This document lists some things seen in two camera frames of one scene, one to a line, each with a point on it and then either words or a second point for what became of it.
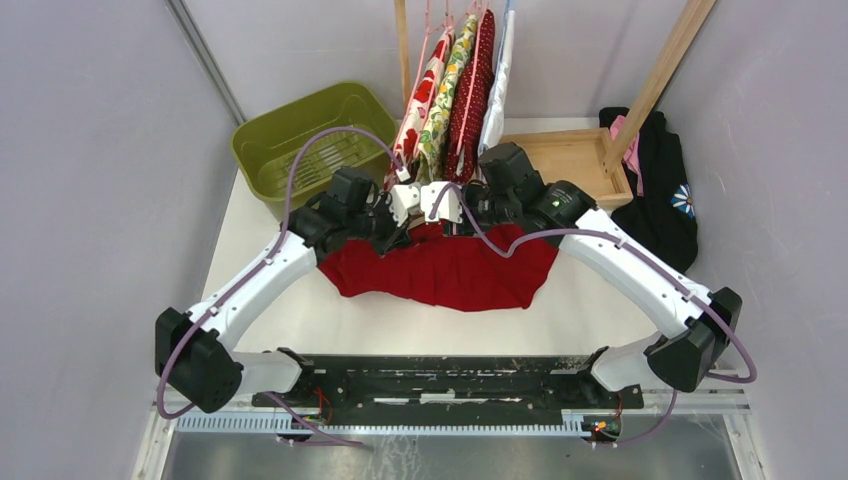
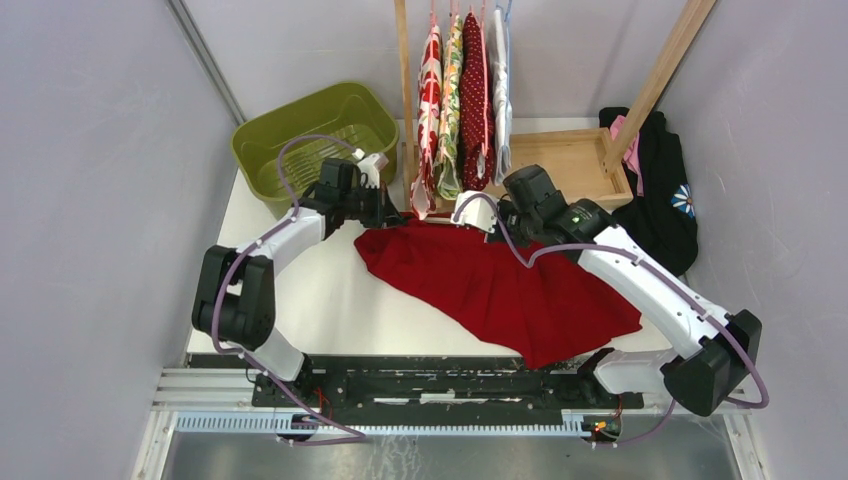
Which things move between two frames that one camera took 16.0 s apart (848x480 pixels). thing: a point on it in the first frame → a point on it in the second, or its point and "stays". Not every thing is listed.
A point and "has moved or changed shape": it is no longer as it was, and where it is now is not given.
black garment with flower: (665, 216) stays
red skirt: (442, 265) has moved or changed shape
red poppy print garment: (416, 113) → (427, 123)
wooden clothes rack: (596, 166) stays
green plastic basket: (266, 141) stays
